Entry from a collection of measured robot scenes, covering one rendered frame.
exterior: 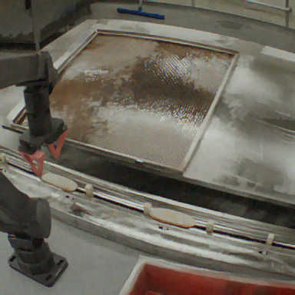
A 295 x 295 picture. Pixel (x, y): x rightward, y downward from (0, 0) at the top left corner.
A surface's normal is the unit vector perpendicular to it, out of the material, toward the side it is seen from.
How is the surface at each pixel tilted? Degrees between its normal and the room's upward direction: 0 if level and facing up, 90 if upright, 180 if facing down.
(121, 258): 0
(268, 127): 10
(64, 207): 0
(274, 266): 0
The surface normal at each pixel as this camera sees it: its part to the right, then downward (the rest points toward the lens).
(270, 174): -0.11, -0.69
